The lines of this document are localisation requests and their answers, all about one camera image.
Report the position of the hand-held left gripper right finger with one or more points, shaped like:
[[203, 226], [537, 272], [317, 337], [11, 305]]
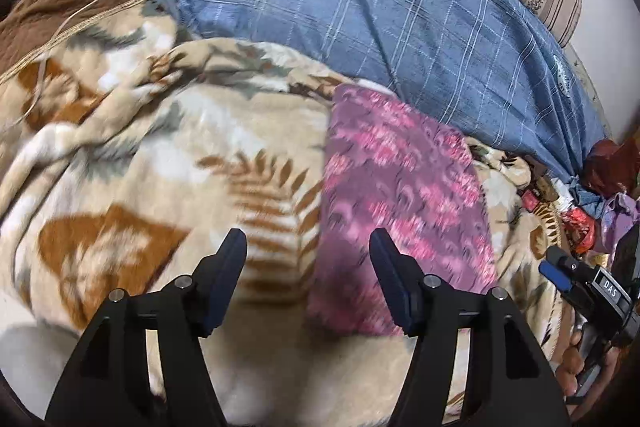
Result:
[[390, 272]]

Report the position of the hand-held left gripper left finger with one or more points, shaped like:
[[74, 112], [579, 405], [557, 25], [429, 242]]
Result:
[[227, 277]]

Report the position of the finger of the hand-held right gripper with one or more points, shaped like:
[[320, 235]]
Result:
[[557, 269]]

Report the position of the purple patterned pants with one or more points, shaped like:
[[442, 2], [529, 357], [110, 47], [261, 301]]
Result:
[[400, 207]]

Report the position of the person's right hand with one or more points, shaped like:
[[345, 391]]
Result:
[[570, 367]]

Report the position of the red patterned cloth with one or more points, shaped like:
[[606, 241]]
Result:
[[580, 229]]

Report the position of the blue cloth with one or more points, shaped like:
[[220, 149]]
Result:
[[590, 197]]

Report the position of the lavender cloth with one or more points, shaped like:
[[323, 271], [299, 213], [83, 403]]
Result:
[[620, 219]]

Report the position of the dark red cloth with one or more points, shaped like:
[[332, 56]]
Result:
[[612, 164]]

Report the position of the beige leaf print blanket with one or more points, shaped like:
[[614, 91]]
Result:
[[150, 167]]

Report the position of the blue plaid pillow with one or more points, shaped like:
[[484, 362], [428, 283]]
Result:
[[380, 22]]

